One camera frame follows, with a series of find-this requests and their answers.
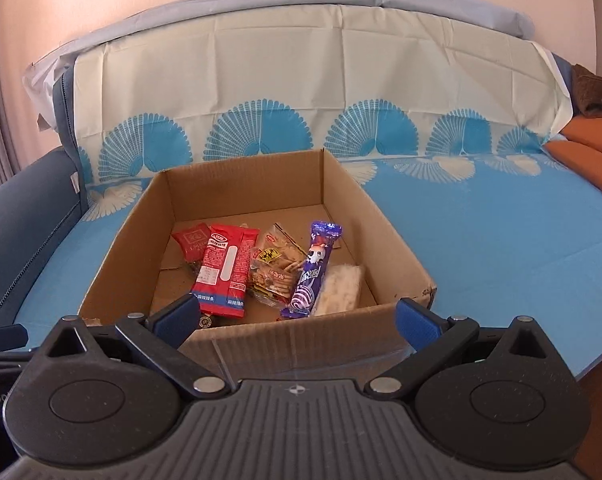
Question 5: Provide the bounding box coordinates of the clear cracker packet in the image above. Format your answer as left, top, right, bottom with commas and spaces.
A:
250, 223, 308, 307

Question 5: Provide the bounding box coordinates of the purple candy packet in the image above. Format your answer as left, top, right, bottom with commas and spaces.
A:
280, 220, 344, 319

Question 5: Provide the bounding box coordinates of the dark brown chocolate packet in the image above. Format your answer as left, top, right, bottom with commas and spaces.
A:
197, 310, 232, 330

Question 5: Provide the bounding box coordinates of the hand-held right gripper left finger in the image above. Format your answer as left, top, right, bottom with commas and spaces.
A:
43, 292, 232, 402

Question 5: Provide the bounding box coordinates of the orange cushion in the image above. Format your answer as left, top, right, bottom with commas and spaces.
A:
558, 114, 602, 162
542, 140, 602, 212

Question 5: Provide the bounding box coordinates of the brown cardboard box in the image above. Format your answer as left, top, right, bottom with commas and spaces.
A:
78, 149, 438, 382

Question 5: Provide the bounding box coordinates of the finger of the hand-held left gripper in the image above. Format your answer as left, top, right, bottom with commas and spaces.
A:
0, 324, 30, 350

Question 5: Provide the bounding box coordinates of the white crumpled tissue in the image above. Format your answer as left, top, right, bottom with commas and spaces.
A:
23, 42, 78, 121

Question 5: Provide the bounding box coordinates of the blue fabric sofa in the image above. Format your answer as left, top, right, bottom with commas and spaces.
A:
0, 67, 90, 333

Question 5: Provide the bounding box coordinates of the light blue sheet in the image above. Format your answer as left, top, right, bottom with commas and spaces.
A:
28, 0, 538, 77

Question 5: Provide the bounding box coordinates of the red spicy strip packet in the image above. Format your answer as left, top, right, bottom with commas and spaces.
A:
190, 225, 261, 319

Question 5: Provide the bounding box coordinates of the white nougat packet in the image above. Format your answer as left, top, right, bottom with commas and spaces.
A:
312, 263, 366, 317

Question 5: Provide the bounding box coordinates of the blue and cream printed cloth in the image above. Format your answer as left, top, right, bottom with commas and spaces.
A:
12, 4, 602, 382

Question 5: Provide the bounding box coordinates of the small red square packet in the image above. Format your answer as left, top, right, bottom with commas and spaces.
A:
171, 225, 213, 262

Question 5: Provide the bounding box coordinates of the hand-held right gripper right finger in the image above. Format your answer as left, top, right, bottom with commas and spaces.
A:
364, 296, 549, 402

